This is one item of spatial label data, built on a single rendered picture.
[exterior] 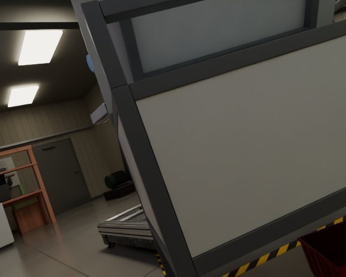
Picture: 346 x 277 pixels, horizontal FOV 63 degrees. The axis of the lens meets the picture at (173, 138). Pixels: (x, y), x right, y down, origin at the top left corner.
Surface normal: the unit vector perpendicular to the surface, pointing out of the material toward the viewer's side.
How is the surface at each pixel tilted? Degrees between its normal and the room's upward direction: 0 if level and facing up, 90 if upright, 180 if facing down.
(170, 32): 126
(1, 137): 90
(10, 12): 90
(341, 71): 90
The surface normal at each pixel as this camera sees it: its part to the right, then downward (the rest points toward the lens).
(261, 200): 0.19, -0.11
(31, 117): 0.55, -0.23
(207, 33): 0.36, 0.46
